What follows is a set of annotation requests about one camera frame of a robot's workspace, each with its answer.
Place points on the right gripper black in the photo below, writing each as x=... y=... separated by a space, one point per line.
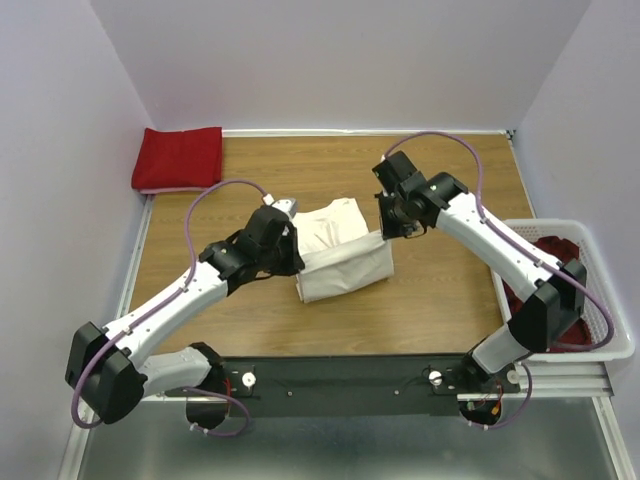
x=388 y=230

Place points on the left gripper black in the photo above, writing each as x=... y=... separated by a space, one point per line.
x=295 y=263

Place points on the white t-shirt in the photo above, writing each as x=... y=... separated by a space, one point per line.
x=341 y=255

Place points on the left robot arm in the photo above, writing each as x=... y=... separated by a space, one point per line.
x=112 y=368

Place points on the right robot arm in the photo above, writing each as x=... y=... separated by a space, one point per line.
x=549 y=289

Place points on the white rear table edge strip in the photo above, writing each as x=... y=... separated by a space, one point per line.
x=331 y=132

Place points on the folded red t-shirt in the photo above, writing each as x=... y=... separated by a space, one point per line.
x=189 y=158

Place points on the dark red t-shirt in basket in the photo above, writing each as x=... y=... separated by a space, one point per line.
x=565 y=251

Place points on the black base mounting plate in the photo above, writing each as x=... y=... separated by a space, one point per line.
x=363 y=385

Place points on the white plastic laundry basket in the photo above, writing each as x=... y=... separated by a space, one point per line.
x=599 y=283

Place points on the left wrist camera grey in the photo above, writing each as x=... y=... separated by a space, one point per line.
x=288 y=206

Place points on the aluminium rail left side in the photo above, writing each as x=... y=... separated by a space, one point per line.
x=128 y=264

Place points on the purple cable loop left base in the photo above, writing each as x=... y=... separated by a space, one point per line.
x=215 y=412

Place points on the aluminium front frame rail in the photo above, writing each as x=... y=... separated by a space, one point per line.
x=566 y=380

